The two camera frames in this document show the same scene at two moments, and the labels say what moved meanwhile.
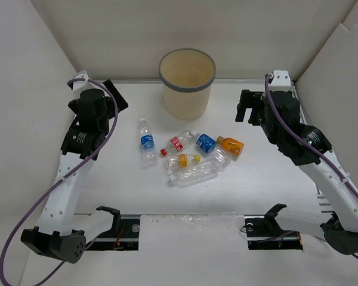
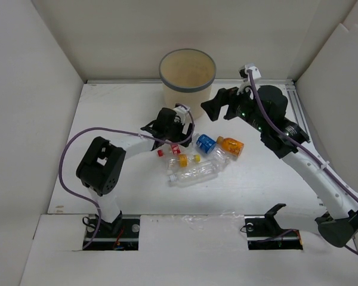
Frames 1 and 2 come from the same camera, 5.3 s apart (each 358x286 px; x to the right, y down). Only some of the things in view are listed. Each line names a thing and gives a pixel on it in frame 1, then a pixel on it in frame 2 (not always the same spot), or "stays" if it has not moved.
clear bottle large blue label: [222, 159] stays
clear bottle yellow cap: [182, 160] stays
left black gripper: [121, 105] -> [181, 136]
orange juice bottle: [232, 146] stays
